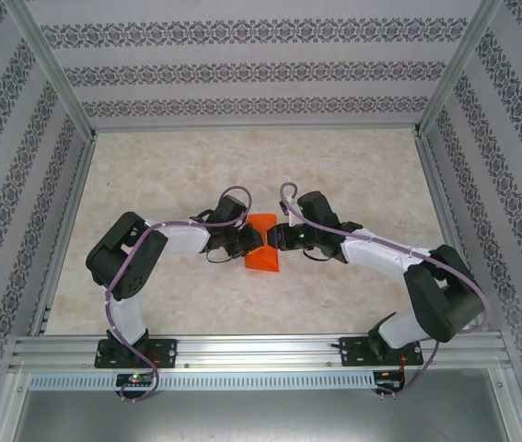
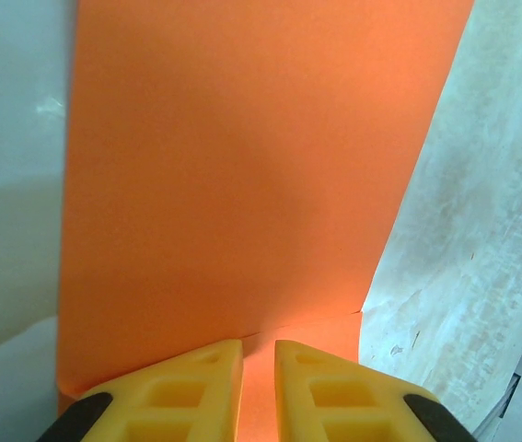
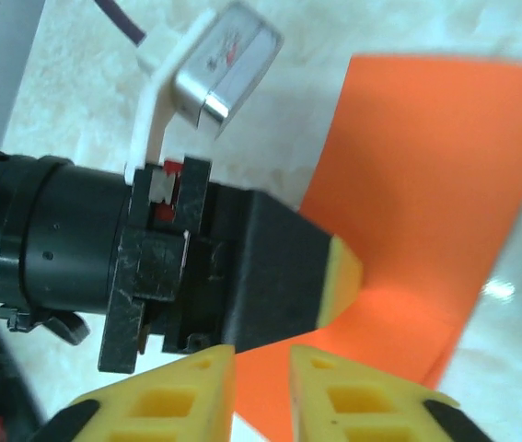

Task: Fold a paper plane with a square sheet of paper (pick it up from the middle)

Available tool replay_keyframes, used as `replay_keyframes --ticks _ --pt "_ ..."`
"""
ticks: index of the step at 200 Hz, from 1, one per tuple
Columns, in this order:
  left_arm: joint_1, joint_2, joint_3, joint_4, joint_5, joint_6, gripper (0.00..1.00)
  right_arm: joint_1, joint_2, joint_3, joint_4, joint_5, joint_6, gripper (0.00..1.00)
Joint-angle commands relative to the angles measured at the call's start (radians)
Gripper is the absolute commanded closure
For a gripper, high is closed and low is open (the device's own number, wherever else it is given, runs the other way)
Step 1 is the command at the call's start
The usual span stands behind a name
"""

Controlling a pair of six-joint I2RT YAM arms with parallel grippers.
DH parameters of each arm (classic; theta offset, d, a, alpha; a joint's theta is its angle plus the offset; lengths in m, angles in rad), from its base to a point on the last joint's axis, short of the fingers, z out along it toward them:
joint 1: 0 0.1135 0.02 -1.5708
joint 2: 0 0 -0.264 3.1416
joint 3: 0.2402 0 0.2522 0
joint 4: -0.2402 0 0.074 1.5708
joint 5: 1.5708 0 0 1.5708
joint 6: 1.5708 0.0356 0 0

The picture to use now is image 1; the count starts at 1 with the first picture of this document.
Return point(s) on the aluminium frame post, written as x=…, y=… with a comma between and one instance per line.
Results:
x=55, y=69
x=455, y=69

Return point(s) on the aluminium mounting rail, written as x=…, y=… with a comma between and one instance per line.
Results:
x=260, y=350

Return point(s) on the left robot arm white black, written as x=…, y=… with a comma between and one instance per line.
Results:
x=104, y=262

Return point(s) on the orange paper sheet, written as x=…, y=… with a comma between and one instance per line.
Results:
x=260, y=260

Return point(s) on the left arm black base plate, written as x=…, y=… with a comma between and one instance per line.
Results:
x=168, y=353

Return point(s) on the grey metal sheet panel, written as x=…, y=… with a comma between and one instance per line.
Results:
x=260, y=419

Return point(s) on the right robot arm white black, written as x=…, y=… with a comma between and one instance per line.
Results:
x=440, y=299

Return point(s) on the aluminium table side rail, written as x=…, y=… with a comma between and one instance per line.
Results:
x=65, y=230
x=453, y=230

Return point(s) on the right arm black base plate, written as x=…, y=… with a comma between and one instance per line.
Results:
x=352, y=352

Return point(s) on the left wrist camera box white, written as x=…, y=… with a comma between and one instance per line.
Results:
x=247, y=220

